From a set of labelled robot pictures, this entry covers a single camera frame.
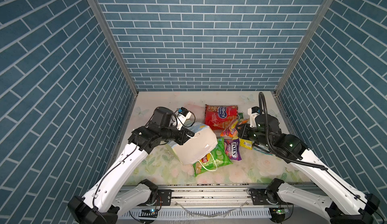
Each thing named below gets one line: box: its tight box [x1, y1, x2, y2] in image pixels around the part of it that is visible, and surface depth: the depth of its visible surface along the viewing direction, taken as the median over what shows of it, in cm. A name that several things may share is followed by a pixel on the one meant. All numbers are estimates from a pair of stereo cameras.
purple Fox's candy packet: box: [223, 138, 242, 161], surface depth 88 cm
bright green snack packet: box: [192, 137, 234, 178], surface depth 81 cm
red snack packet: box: [204, 104, 239, 131], surface depth 99 cm
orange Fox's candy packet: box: [220, 119, 248, 138], surface depth 73 cm
